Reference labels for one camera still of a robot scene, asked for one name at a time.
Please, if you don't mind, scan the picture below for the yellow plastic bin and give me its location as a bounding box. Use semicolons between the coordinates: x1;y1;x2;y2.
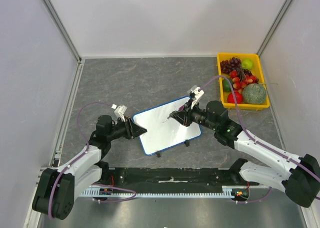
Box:
217;52;270;110

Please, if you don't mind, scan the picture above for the blue framed whiteboard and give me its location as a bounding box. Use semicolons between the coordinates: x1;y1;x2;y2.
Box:
133;96;202;156

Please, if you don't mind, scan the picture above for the dark green lime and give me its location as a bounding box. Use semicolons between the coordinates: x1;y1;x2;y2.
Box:
222;79;232;92

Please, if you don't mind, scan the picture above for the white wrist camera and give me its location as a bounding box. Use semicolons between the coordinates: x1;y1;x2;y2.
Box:
111;104;127;121
188;85;204;109

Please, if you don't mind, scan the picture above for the netted green melon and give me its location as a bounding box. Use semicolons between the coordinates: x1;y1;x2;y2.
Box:
242;83;267;105

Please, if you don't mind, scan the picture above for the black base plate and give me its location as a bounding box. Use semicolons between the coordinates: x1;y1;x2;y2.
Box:
94;168;248;194

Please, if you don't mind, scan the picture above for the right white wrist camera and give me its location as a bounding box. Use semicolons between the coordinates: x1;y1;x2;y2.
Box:
188;85;204;109

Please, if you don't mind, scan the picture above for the aluminium frame post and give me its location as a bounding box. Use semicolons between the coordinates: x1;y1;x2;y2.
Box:
256;0;294;57
42;0;82;63

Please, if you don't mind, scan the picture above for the slotted cable duct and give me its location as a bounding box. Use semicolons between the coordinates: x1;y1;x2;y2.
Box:
79;187;235;199

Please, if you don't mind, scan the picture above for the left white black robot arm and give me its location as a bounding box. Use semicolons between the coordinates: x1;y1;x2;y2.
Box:
32;115;147;220

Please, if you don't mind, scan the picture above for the dark red grape bunch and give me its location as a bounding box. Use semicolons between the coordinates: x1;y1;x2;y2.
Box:
220;57;242;74

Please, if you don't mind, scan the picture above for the red apple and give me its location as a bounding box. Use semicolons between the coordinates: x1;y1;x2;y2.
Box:
227;92;243;104

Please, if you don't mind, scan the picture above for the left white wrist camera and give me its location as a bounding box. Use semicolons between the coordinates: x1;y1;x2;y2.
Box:
111;104;127;121

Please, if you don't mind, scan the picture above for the light green apple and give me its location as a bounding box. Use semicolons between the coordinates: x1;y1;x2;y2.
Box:
241;58;254;70

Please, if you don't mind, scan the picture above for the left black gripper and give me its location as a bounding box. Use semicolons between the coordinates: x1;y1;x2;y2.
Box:
107;116;147;141

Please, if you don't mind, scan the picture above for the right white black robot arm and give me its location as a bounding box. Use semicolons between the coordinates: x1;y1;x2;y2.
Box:
169;100;320;208

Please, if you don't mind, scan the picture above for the red cherry cluster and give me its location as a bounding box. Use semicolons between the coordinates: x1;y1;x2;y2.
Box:
229;69;259;94

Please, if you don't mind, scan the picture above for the right aluminium frame post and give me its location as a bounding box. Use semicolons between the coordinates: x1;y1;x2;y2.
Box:
256;0;294;57

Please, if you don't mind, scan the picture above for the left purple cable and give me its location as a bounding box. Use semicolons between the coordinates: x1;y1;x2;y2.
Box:
47;101;138;220

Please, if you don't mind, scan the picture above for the left aluminium frame post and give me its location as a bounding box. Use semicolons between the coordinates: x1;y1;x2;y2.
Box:
42;0;82;63

